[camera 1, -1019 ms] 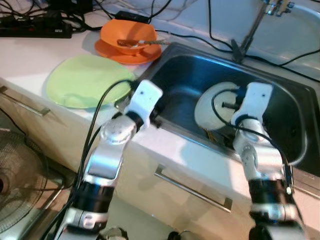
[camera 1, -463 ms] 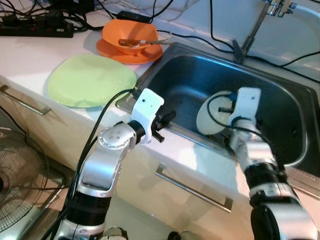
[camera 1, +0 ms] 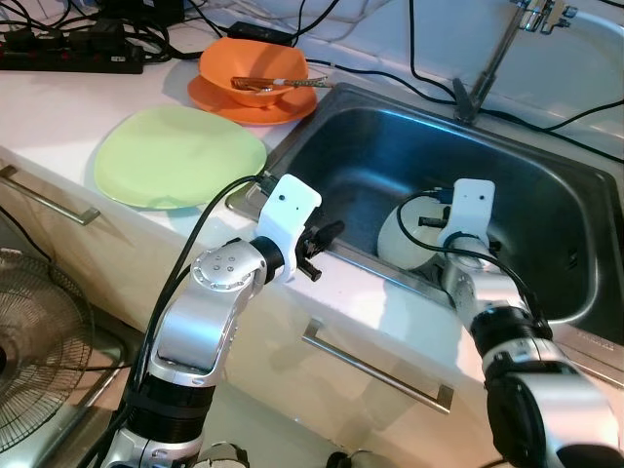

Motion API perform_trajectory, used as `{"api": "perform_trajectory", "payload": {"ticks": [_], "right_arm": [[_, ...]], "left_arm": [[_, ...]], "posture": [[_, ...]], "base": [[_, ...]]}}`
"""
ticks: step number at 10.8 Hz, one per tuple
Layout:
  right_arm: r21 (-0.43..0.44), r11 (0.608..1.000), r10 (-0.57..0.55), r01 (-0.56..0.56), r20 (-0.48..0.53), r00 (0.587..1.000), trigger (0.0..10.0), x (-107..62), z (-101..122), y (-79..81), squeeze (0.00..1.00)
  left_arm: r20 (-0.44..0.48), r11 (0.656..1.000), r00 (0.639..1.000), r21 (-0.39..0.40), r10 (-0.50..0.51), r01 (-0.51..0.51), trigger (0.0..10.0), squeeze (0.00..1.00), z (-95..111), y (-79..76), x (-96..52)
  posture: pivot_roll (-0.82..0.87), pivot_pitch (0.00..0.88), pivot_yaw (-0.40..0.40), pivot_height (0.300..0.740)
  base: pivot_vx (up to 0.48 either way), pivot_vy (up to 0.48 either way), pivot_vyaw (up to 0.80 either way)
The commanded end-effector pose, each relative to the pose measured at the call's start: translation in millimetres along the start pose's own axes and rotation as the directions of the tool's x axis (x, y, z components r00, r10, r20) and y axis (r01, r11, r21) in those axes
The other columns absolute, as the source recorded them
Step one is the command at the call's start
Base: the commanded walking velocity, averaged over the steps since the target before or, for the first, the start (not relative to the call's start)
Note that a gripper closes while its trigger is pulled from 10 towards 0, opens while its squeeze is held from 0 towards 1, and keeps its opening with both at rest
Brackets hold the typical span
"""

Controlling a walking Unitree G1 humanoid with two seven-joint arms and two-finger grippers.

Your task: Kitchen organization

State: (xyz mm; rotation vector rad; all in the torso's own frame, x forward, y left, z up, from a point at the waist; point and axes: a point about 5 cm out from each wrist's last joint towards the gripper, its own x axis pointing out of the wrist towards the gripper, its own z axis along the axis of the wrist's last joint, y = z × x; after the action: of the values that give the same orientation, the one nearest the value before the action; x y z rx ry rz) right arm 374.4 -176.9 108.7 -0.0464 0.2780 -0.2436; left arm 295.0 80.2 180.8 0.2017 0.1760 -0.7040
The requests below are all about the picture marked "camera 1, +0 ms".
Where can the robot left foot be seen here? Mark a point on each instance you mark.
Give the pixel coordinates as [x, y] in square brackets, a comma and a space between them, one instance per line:
[224, 456]

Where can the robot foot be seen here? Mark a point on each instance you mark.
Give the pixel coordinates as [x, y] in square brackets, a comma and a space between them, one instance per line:
[224, 456]
[353, 460]

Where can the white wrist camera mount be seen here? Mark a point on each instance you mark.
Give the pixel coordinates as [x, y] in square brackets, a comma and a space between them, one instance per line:
[288, 210]
[468, 210]

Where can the light green plate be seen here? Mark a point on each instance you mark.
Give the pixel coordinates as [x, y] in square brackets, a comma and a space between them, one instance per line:
[180, 156]

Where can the black power adapter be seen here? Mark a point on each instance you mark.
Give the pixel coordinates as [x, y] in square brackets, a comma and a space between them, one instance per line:
[261, 32]

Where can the metal sink faucet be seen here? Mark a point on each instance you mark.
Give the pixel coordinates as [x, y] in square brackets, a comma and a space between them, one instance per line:
[492, 63]

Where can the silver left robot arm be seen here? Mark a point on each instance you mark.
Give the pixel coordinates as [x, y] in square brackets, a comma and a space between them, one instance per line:
[205, 312]

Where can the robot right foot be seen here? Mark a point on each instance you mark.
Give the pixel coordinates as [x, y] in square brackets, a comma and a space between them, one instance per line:
[353, 460]

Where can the black charger box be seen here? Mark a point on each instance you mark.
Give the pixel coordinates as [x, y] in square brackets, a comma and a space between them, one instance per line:
[141, 12]

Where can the white bowl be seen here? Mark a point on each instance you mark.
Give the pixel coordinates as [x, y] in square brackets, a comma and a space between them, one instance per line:
[400, 244]

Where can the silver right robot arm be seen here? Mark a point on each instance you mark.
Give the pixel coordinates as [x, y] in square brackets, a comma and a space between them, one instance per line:
[565, 400]

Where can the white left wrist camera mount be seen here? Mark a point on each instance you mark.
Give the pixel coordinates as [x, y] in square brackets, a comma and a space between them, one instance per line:
[288, 210]

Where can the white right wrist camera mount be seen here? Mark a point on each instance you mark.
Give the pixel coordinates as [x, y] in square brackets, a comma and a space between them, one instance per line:
[468, 210]

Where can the orange bowl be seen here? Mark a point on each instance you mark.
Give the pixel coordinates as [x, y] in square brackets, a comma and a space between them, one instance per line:
[244, 57]

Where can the black power strip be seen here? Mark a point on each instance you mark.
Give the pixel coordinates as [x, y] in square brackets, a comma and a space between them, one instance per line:
[73, 57]

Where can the orange plate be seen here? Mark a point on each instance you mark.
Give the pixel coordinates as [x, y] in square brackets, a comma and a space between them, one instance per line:
[283, 113]

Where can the stainless steel kitchen sink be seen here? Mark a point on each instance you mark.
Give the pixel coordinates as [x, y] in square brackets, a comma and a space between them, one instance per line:
[556, 175]

